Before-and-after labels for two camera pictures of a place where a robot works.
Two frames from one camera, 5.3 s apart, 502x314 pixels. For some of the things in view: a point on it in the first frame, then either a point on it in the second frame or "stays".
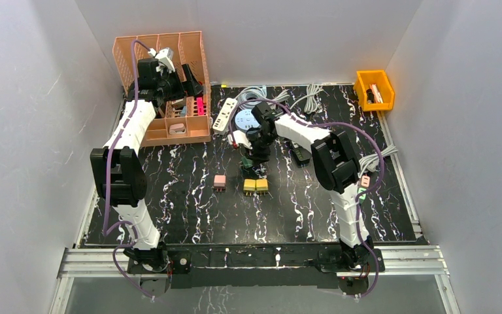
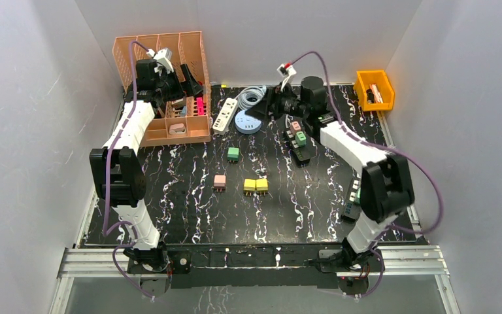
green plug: x=247 y=163 to x=233 y=154
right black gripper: x=254 y=152 to x=262 y=108
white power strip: x=222 y=120 stays
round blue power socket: x=245 y=120 stays
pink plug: x=219 y=182 stays
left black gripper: x=184 y=82 stays
